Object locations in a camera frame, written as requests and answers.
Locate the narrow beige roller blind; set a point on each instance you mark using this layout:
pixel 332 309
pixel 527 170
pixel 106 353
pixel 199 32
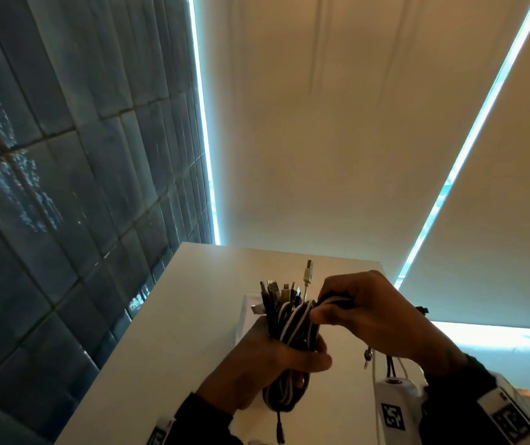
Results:
pixel 501 227

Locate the person's left forearm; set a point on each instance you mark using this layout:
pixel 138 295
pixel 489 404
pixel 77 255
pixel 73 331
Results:
pixel 200 424

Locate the person's right hand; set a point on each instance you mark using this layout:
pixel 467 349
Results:
pixel 385 319

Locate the white wrist camera with marker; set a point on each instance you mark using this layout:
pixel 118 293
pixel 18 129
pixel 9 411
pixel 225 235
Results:
pixel 397 410

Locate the person's right forearm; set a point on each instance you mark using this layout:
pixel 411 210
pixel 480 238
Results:
pixel 459 403

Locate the person's left hand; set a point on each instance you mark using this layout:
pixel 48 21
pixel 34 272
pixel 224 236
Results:
pixel 246 366

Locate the person's right thumb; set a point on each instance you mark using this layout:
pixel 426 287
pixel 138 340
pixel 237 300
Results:
pixel 332 315

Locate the person's left thumb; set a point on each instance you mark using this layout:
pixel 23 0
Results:
pixel 304 360

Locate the wide beige roller blind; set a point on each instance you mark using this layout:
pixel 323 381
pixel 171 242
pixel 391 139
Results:
pixel 339 134

